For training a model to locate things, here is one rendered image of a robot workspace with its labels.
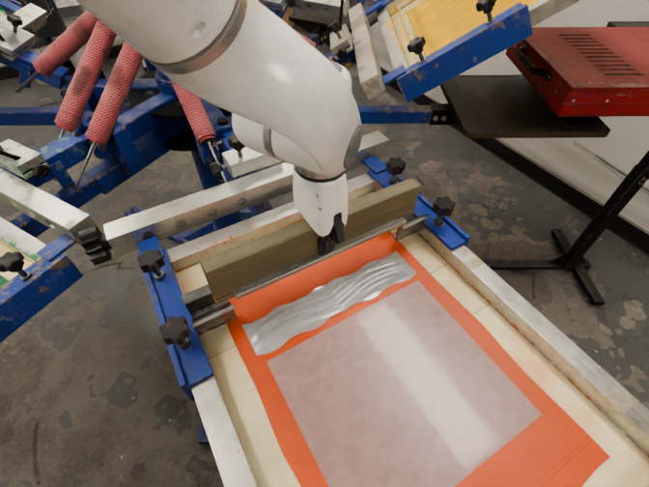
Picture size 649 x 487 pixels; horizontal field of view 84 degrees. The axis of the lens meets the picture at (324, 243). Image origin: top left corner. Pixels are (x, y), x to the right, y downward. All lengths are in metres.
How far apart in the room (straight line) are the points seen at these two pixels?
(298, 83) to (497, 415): 0.57
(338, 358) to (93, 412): 1.37
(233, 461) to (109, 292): 1.68
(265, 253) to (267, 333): 0.18
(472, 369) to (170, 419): 1.31
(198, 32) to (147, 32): 0.03
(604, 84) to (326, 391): 1.09
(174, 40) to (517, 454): 0.65
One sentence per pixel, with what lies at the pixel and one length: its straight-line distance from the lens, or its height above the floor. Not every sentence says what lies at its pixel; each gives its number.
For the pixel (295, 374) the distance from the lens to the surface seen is 0.65.
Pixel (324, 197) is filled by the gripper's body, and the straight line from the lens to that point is 0.50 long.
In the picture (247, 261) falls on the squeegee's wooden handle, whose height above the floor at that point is 1.13.
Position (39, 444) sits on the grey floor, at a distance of 1.94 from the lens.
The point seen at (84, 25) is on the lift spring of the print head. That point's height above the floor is 1.21.
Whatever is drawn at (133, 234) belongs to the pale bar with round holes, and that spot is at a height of 1.03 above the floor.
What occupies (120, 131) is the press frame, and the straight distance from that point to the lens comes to 1.14.
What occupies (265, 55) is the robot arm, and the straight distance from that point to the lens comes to 0.29.
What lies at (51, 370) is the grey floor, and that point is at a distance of 2.07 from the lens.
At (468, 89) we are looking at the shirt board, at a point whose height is 0.95.
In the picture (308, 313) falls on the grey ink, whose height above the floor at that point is 0.96.
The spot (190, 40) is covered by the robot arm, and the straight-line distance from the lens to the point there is 0.26.
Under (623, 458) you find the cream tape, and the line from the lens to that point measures 0.76.
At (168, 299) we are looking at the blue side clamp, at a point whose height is 1.00.
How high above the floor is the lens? 1.56
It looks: 49 degrees down
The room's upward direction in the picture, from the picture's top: straight up
